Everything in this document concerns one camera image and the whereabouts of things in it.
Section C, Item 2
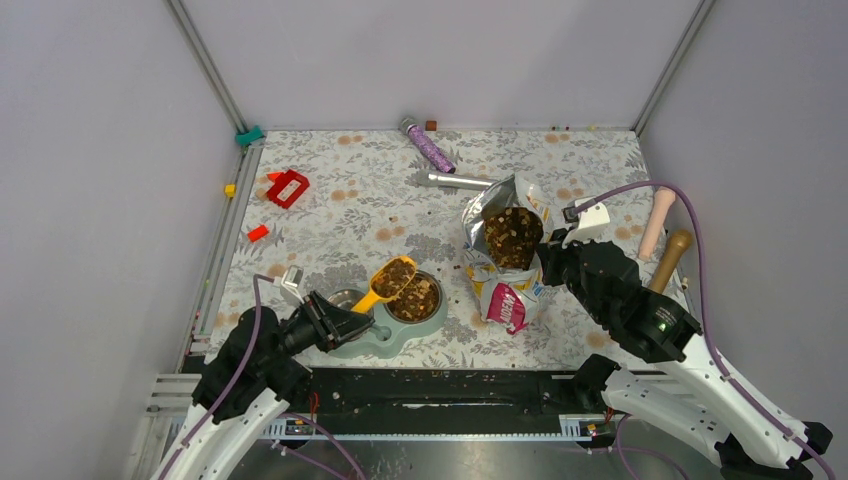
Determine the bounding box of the gold microphone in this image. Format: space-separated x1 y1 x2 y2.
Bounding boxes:
648 229 694 294

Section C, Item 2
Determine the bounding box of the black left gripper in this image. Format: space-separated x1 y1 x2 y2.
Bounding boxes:
258 288 375 372

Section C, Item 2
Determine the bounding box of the teal corner clip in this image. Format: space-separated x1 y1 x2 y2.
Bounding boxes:
235 125 265 148

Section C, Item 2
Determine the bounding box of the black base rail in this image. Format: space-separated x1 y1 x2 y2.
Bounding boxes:
289 368 609 436

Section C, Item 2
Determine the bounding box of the small orange-red block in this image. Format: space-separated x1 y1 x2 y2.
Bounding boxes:
247 224 269 243

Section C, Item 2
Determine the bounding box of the pet food bag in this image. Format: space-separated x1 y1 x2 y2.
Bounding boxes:
461 175 554 335

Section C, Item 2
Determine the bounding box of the yellow plastic scoop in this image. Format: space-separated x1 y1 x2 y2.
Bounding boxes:
352 256 417 313

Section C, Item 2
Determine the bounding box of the floral table mat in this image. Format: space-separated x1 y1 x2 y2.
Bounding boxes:
195 130 653 370

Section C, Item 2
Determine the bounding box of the green double pet bowl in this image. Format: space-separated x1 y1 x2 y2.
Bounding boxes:
330 271 448 359

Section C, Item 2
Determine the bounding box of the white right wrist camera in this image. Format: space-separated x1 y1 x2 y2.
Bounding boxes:
562 197 610 247

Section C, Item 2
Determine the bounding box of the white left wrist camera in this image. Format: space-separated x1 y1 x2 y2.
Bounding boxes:
273 265 303 306

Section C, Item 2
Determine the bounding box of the red plastic block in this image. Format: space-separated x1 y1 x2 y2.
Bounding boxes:
267 169 310 209

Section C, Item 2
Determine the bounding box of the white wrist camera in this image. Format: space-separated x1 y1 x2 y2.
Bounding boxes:
273 265 303 306
562 197 610 247

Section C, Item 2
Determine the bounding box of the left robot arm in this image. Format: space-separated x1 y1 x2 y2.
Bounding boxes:
152 292 374 479

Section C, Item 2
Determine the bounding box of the silver metal microphone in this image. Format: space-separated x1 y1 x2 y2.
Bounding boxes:
415 170 496 191

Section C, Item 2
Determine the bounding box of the pink microphone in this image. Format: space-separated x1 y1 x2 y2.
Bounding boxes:
638 187 677 261

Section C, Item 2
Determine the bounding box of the purple glitter microphone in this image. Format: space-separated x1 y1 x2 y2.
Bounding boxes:
399 117 456 174

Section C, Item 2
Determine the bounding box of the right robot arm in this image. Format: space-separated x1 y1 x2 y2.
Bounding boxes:
536 241 833 479

